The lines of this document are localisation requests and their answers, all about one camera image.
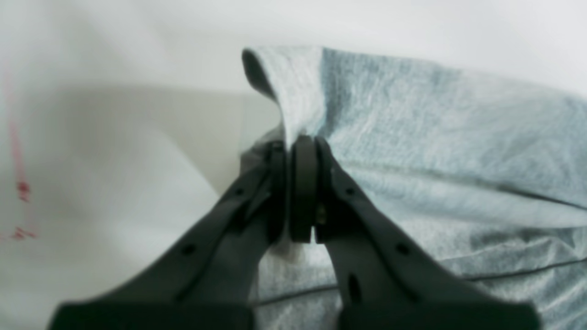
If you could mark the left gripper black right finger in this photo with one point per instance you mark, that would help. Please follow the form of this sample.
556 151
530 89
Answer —
386 281

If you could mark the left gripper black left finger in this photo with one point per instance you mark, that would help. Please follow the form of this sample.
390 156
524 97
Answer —
203 282

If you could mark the grey HUGO T-shirt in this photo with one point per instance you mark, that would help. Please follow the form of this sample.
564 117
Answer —
487 174

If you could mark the red tape rectangle marking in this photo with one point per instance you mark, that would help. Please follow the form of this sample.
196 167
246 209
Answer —
28 228

